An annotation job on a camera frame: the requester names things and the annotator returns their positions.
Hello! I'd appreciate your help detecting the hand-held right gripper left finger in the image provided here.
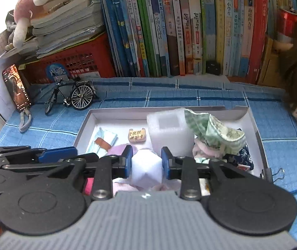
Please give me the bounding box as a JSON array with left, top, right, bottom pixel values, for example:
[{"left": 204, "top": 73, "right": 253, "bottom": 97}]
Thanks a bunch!
[{"left": 43, "top": 144, "right": 134, "bottom": 201}]

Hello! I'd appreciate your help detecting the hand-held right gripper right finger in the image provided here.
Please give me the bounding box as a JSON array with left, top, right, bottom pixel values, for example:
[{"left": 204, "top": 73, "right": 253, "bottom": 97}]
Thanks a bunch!
[{"left": 161, "top": 146, "right": 245, "bottom": 201}]

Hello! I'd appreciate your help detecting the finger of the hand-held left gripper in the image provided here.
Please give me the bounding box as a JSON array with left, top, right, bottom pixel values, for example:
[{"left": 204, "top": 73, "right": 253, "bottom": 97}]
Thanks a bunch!
[
  {"left": 0, "top": 146, "right": 77, "bottom": 164},
  {"left": 0, "top": 153, "right": 99, "bottom": 174}
]

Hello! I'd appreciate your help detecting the white foam block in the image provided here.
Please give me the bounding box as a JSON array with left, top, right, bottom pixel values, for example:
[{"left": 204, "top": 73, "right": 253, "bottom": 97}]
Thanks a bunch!
[{"left": 147, "top": 107, "right": 194, "bottom": 155}]

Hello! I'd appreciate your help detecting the light blue face mask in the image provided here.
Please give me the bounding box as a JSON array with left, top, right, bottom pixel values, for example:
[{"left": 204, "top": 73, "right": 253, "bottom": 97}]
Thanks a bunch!
[{"left": 86, "top": 127, "right": 118, "bottom": 158}]

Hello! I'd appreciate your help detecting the white shallow cardboard box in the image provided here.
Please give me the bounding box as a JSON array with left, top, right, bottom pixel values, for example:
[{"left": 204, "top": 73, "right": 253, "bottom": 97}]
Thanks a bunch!
[{"left": 73, "top": 105, "right": 270, "bottom": 196}]

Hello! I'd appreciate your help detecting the pink scrunchie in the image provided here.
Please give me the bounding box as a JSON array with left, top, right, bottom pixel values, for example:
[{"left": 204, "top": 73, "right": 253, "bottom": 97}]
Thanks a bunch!
[{"left": 83, "top": 178, "right": 95, "bottom": 196}]

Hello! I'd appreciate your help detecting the green patterned cloth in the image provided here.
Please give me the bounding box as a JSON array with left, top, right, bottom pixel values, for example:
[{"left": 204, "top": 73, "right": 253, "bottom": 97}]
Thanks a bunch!
[{"left": 184, "top": 109, "right": 246, "bottom": 155}]

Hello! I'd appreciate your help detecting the navy floral drawstring pouch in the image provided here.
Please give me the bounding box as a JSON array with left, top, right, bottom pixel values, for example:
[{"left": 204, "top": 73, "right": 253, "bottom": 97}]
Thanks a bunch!
[{"left": 222, "top": 127, "right": 254, "bottom": 171}]

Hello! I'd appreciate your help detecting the beige scroll charm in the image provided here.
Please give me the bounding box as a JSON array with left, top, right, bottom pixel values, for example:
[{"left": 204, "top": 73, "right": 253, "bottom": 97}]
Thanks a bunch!
[{"left": 128, "top": 127, "right": 147, "bottom": 144}]

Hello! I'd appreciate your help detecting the small brown leather piece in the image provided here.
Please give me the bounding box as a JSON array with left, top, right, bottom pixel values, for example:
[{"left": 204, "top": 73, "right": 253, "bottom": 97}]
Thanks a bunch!
[{"left": 94, "top": 138, "right": 111, "bottom": 151}]

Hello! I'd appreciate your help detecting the black model bicycle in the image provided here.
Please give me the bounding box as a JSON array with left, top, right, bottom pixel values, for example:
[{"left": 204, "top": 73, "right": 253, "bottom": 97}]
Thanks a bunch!
[{"left": 44, "top": 77, "right": 99, "bottom": 115}]

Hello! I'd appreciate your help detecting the smartphone with lit screen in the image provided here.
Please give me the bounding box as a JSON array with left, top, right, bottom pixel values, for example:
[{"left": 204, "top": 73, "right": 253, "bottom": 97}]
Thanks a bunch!
[{"left": 2, "top": 64, "right": 32, "bottom": 111}]

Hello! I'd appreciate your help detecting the red plastic crate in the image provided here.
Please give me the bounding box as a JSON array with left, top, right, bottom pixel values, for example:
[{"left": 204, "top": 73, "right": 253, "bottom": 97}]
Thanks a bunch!
[{"left": 21, "top": 32, "right": 116, "bottom": 84}]

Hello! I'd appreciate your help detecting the small black box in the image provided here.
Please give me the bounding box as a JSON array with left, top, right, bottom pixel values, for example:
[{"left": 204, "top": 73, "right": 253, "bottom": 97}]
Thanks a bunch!
[{"left": 206, "top": 60, "right": 221, "bottom": 75}]

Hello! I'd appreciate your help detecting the black binder clip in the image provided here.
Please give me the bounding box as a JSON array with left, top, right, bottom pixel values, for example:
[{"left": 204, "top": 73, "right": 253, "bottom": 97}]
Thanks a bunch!
[{"left": 261, "top": 168, "right": 285, "bottom": 181}]

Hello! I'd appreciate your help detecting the blue checkered tablecloth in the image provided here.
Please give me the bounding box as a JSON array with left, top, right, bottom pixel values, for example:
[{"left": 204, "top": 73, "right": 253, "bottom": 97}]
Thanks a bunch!
[{"left": 0, "top": 77, "right": 297, "bottom": 236}]

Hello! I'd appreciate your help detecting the grey plush toy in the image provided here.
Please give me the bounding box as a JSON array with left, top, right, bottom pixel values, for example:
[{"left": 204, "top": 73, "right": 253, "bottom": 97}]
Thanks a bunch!
[{"left": 5, "top": 10, "right": 19, "bottom": 50}]

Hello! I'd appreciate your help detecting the row of upright books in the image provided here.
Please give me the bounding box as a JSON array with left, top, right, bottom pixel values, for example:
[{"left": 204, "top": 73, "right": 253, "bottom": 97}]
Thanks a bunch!
[{"left": 99, "top": 0, "right": 297, "bottom": 84}]

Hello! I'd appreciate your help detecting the brown cardboard box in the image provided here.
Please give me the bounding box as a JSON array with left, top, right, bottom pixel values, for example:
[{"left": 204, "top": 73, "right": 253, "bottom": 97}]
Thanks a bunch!
[{"left": 258, "top": 35, "right": 281, "bottom": 86}]

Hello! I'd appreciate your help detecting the stack of lying books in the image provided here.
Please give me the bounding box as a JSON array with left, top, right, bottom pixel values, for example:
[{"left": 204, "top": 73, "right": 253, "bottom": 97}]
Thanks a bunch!
[{"left": 1, "top": 0, "right": 106, "bottom": 59}]

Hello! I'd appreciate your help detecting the pink and white plush toy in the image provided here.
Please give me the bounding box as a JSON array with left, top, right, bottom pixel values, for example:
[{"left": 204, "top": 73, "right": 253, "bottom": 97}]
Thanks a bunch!
[{"left": 13, "top": 0, "right": 66, "bottom": 47}]

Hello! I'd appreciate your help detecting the brown haired monkey doll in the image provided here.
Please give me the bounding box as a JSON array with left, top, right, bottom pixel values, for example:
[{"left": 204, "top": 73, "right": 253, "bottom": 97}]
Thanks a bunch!
[{"left": 272, "top": 17, "right": 297, "bottom": 146}]

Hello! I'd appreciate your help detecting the red tin can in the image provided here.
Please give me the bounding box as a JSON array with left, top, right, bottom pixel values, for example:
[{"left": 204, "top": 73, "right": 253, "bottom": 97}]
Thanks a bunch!
[{"left": 277, "top": 9, "right": 297, "bottom": 43}]

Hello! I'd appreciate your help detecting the grey phone stand strap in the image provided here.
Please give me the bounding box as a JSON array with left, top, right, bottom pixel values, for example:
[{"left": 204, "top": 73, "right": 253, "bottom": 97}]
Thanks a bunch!
[{"left": 19, "top": 109, "right": 32, "bottom": 133}]

